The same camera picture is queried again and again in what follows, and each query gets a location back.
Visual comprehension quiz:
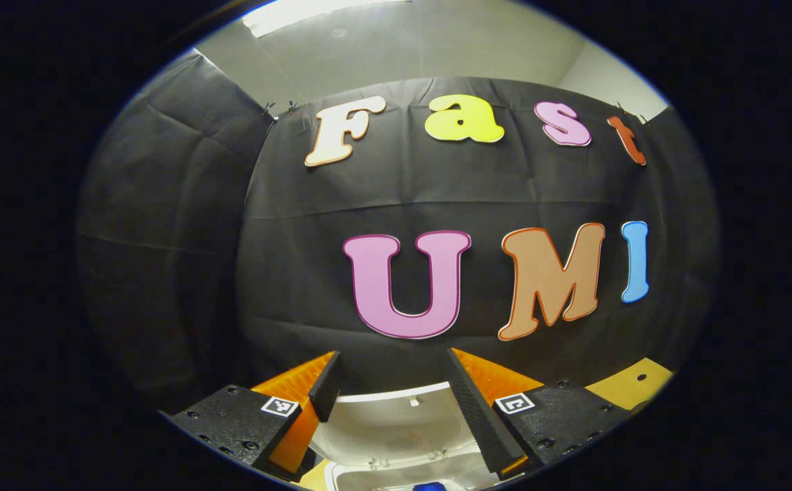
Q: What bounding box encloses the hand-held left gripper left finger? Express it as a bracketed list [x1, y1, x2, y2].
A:
[162, 351, 342, 478]

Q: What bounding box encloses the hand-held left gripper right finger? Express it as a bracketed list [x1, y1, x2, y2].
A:
[446, 347, 633, 480]

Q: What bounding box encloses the white desktop garbage bin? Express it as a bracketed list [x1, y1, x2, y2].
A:
[309, 382, 509, 491]

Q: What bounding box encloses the black backdrop cloth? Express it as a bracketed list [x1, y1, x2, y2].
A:
[76, 51, 720, 410]

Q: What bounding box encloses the ceiling light panel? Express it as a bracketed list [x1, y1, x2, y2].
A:
[242, 0, 410, 38]

